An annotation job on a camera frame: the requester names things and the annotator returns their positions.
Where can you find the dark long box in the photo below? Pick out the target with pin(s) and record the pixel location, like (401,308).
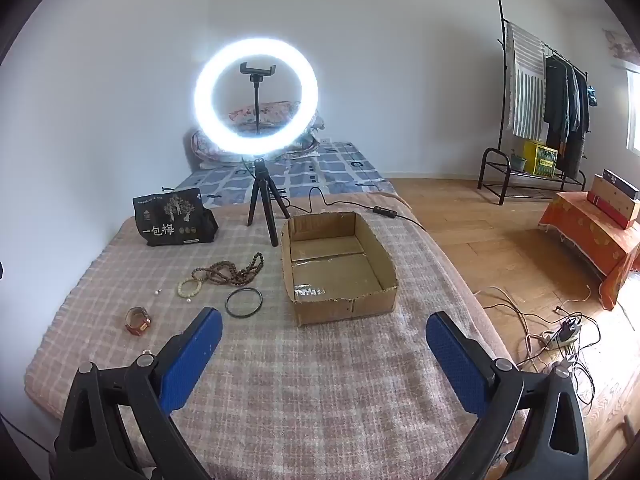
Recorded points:
(622,185)

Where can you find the black phone holder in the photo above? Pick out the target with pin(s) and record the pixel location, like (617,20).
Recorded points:
(257,80)

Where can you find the yellow crate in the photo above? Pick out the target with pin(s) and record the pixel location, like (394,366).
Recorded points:
(540,160)

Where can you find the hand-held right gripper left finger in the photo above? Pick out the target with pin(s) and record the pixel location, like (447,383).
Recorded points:
(192,360)

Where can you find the tan flat box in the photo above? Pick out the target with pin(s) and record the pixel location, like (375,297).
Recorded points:
(615,202)

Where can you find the white power strip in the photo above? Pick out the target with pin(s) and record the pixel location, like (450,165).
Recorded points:
(562,336)

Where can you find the gold wrist watch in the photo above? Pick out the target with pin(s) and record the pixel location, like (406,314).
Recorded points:
(137,329)

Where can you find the striped grey cloth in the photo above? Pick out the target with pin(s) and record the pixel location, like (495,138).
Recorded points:
(525,85)

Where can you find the dark thin bangle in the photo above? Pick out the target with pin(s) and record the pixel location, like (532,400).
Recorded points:
(227,305)

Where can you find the black printed bag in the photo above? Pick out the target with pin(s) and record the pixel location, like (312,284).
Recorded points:
(170,220)

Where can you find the floral folded quilt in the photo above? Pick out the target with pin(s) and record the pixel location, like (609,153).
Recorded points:
(280,110)

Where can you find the dark hanging clothes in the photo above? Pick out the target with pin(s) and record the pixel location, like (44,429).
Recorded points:
(565,110)

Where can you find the red flat box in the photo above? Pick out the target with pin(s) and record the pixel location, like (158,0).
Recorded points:
(607,212)

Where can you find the pink plaid blanket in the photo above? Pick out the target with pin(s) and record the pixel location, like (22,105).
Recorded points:
(300,385)

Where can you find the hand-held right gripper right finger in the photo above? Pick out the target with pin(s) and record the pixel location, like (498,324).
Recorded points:
(455,360)

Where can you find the black clothes rack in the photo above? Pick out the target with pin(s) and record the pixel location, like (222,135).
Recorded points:
(500,60)

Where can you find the cardboard box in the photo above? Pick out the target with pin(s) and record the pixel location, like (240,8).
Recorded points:
(330,265)

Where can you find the black tripod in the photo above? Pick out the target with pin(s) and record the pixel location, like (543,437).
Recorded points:
(260,185)

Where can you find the orange cloth covered table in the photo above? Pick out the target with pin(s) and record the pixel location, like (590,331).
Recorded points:
(585,230)

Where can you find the window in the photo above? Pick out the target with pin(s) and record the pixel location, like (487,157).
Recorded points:
(635,110)

